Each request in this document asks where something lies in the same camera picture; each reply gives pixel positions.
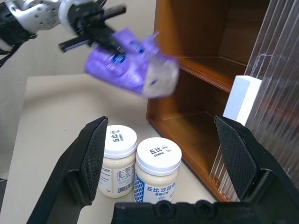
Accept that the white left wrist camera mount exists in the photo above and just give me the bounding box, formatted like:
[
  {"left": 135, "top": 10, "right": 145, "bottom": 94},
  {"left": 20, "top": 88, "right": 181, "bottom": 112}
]
[{"left": 57, "top": 0, "right": 80, "bottom": 33}]

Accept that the brown wooden cabinet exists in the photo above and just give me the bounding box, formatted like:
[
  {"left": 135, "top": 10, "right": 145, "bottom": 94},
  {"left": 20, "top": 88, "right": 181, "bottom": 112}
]
[{"left": 146, "top": 0, "right": 271, "bottom": 203}]

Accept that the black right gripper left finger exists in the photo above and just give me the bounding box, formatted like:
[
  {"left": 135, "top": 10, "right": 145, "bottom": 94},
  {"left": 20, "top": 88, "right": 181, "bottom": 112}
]
[{"left": 25, "top": 116, "right": 109, "bottom": 224}]

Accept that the ribbed clear cabinet door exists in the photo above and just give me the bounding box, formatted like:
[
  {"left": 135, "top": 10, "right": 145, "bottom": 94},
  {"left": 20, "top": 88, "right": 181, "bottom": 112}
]
[{"left": 209, "top": 0, "right": 299, "bottom": 203}]

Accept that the purple snack bag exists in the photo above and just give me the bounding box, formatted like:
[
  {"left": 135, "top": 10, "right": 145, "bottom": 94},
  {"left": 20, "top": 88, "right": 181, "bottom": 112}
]
[{"left": 84, "top": 28, "right": 180, "bottom": 98}]

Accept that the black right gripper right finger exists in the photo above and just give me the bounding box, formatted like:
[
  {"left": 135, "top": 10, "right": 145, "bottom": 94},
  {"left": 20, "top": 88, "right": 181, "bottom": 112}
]
[{"left": 214, "top": 115, "right": 299, "bottom": 224}]

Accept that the white lidded dressing jar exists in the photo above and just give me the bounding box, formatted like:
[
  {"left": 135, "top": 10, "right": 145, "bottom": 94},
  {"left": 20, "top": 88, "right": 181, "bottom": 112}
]
[
  {"left": 98, "top": 125, "right": 138, "bottom": 198},
  {"left": 133, "top": 137, "right": 183, "bottom": 203}
]

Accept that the white block door handle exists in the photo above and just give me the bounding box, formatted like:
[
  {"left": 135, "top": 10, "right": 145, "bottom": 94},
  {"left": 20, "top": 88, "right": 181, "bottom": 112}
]
[{"left": 223, "top": 75, "right": 263, "bottom": 126}]

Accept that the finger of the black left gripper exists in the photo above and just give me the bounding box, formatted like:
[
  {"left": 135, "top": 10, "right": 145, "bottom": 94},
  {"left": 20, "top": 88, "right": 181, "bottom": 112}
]
[{"left": 91, "top": 25, "right": 126, "bottom": 57}]

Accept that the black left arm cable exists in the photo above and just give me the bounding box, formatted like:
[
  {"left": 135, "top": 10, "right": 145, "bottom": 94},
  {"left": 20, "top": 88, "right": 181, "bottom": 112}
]
[{"left": 0, "top": 45, "right": 18, "bottom": 68}]

